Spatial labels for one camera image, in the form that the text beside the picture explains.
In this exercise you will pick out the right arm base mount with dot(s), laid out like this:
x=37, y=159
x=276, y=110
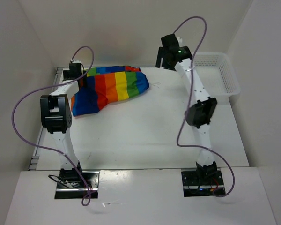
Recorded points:
x=194, y=187

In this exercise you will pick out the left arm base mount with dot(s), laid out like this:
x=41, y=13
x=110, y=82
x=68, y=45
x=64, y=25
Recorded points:
x=84, y=185

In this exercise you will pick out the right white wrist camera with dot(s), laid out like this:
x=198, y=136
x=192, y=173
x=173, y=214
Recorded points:
x=180, y=41

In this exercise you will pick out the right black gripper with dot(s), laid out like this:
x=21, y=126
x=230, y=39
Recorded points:
x=161, y=54

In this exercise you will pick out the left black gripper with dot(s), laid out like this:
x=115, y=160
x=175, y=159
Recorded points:
x=84, y=81

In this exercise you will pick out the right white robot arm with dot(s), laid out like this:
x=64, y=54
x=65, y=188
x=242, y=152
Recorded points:
x=198, y=114

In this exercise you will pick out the rainbow striped shorts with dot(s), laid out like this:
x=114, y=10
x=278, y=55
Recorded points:
x=105, y=85

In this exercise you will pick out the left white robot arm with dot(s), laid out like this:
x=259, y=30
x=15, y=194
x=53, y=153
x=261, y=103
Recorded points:
x=56, y=117

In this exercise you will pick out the white plastic basket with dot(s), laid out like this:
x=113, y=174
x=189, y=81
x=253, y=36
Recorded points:
x=217, y=74

